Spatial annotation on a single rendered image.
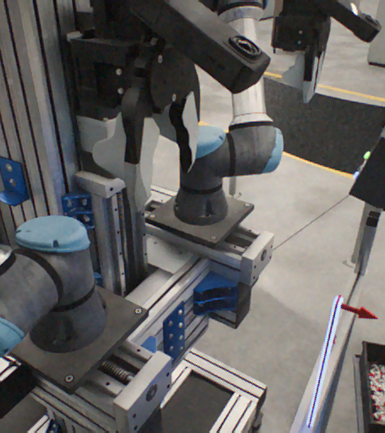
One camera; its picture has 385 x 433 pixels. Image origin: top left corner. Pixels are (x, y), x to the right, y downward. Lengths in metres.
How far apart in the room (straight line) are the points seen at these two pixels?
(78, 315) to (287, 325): 1.66
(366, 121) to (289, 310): 1.05
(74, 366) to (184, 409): 0.97
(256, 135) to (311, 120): 1.51
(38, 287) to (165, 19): 0.49
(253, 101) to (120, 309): 0.60
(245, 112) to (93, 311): 0.62
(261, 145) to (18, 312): 0.71
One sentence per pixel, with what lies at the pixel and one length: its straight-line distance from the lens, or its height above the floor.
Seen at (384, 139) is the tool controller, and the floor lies 1.25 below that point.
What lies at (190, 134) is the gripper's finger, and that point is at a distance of 0.46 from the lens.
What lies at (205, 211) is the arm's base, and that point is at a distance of 1.18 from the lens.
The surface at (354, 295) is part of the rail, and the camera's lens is 1.31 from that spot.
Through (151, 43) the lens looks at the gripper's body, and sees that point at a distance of 0.39.
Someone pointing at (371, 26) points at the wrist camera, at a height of 1.56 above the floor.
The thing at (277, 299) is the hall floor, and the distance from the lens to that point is 2.52.
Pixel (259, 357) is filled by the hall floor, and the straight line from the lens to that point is 2.24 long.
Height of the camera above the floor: 1.70
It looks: 32 degrees down
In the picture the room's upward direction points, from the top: straight up
